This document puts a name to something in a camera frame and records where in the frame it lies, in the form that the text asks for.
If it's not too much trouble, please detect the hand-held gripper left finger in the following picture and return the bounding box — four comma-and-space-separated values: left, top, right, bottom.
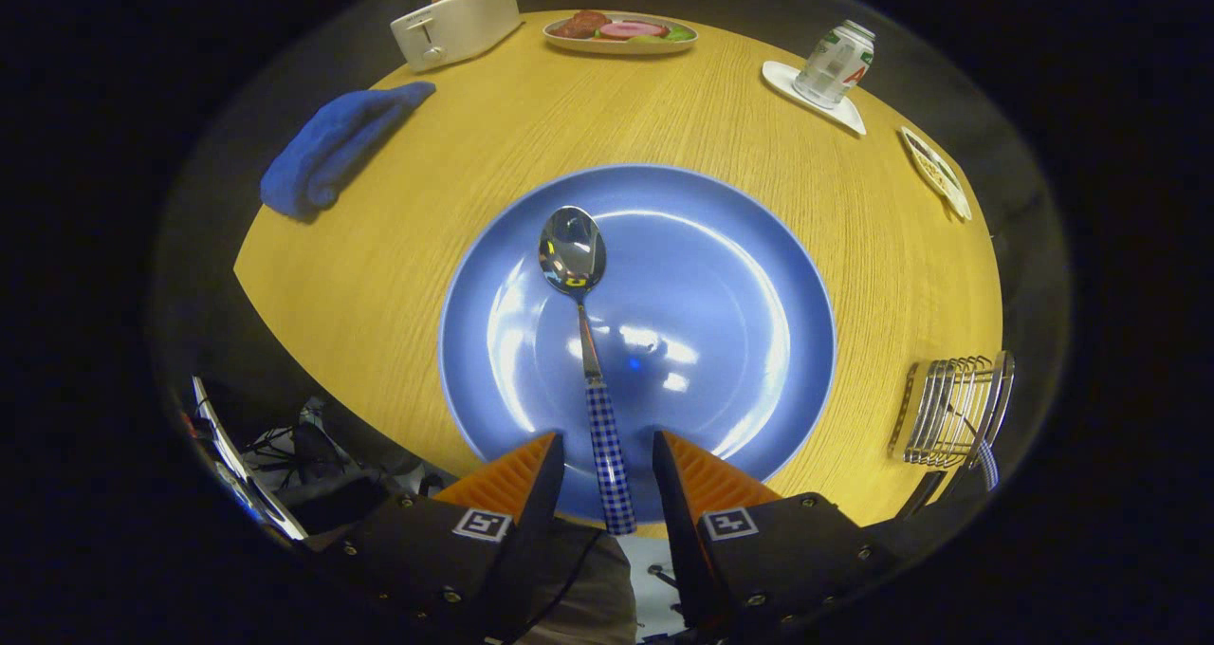
308, 432, 567, 645

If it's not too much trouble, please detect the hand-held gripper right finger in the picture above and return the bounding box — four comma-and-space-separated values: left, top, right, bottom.
652, 429, 902, 638

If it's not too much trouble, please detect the spoon with checkered handle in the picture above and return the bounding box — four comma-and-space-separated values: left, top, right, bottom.
538, 206, 638, 536

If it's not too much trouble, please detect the person's trouser leg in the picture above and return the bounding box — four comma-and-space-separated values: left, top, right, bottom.
517, 520, 638, 645

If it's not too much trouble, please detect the chrome chair leg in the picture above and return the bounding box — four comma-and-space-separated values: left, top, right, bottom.
190, 377, 309, 544

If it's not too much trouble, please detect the blue round plate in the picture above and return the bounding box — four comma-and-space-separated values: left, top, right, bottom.
438, 163, 837, 525

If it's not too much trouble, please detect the white divided bean tray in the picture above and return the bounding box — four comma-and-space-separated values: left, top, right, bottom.
898, 126, 973, 222

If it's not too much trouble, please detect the blue folded cloth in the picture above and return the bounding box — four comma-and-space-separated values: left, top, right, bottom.
260, 81, 437, 221

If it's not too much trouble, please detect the white square coaster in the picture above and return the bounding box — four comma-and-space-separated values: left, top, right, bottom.
762, 61, 868, 138

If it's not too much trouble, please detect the white drink bottle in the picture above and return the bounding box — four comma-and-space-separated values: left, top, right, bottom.
793, 20, 875, 110

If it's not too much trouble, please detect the white toaster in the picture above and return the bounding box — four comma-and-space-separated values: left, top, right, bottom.
390, 0, 522, 73

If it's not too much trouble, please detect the small beige food plate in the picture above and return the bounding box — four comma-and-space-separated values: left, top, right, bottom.
543, 10, 699, 55

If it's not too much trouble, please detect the brown meat piece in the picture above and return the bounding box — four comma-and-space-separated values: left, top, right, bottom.
550, 11, 613, 39

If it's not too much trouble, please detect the metal wire basket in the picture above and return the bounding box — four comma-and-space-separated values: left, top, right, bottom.
888, 351, 1016, 469

